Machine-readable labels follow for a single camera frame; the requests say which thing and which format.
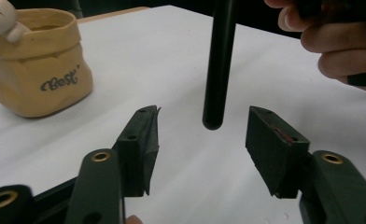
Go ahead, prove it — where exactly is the wooden table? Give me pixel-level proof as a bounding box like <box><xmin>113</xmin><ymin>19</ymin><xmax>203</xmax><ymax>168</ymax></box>
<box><xmin>77</xmin><ymin>6</ymin><xmax>151</xmax><ymax>25</ymax></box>

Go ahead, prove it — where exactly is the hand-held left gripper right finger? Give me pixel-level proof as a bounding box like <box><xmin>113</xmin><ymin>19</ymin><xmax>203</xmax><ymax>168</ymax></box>
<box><xmin>246</xmin><ymin>105</ymin><xmax>366</xmax><ymax>224</ymax></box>

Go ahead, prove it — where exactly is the white table board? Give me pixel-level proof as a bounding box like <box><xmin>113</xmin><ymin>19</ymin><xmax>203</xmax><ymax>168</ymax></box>
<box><xmin>0</xmin><ymin>4</ymin><xmax>366</xmax><ymax>224</ymax></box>

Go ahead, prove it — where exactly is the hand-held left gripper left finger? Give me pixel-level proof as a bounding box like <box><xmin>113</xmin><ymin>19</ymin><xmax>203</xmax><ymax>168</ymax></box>
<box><xmin>63</xmin><ymin>105</ymin><xmax>162</xmax><ymax>224</ymax></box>

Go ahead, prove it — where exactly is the small wooden cup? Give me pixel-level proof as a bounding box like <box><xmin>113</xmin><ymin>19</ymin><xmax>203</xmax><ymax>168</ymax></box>
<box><xmin>0</xmin><ymin>0</ymin><xmax>94</xmax><ymax>119</ymax></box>

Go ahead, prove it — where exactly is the thick black makeup brush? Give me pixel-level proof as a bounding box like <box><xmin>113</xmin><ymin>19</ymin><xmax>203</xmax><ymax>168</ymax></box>
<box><xmin>202</xmin><ymin>0</ymin><xmax>237</xmax><ymax>131</ymax></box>

